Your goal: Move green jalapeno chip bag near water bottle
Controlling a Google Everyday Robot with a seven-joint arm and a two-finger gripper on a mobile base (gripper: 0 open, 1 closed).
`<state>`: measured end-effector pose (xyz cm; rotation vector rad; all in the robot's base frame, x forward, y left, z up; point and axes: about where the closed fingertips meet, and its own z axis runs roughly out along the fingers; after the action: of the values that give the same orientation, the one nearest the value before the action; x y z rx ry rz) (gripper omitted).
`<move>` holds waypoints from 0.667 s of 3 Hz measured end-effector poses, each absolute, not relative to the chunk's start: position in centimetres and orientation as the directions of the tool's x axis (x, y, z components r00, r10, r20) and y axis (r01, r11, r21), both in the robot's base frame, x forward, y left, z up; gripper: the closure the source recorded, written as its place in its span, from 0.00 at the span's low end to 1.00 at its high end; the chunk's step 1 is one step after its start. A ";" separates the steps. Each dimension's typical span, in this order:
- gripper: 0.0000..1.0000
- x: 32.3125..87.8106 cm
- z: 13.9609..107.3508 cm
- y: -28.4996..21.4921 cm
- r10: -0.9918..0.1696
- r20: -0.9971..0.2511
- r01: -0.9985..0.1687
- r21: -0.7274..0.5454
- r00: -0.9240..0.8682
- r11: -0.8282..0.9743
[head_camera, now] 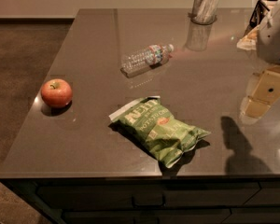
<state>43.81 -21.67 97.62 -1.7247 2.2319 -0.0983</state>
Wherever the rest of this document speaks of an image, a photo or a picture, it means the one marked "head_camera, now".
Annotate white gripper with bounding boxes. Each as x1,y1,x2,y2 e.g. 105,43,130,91
243,0,280,119

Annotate snack packet by basket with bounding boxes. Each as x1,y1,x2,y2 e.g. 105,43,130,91
237,26,259,50

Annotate black wire basket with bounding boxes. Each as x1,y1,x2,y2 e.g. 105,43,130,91
249,0,277,28

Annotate red apple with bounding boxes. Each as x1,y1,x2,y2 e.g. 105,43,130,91
41,78,73,108

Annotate dark cabinet drawer front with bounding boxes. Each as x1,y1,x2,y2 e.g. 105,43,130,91
37,183,259,210

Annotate green jalapeno chip bag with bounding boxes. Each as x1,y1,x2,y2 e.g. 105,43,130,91
109,96,210,168

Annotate clear plastic water bottle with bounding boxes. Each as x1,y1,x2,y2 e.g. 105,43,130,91
121,44,175,77

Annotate black drawer handle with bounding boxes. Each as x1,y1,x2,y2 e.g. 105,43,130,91
132,192,166,208

